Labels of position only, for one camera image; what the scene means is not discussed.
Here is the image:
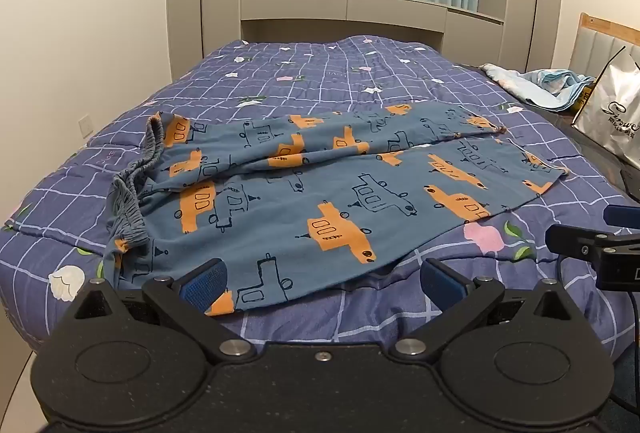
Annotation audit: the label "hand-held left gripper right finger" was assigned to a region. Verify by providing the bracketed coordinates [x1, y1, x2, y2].
[389, 258, 577, 361]

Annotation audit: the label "light blue patterned blanket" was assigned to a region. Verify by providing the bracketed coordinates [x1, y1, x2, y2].
[480, 63, 597, 115]

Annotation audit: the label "blue pants with orange print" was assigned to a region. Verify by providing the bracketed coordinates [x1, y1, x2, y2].
[102, 103, 572, 318]

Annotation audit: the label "purple checked floral quilt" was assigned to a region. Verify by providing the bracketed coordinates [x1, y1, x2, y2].
[0, 34, 640, 356]

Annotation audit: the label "yellow packet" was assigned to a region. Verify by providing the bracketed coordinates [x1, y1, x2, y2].
[570, 86, 597, 115]

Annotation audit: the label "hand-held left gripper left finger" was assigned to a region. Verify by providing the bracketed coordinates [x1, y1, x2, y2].
[64, 258, 257, 362]

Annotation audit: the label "white shopping bag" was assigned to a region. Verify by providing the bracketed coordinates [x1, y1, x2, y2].
[571, 44, 640, 171]

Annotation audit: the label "padded headboard with wooden frame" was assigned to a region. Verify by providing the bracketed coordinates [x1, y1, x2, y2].
[569, 12, 640, 80]

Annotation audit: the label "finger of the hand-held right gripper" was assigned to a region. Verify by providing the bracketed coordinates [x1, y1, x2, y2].
[602, 205, 640, 231]
[545, 223, 640, 270]

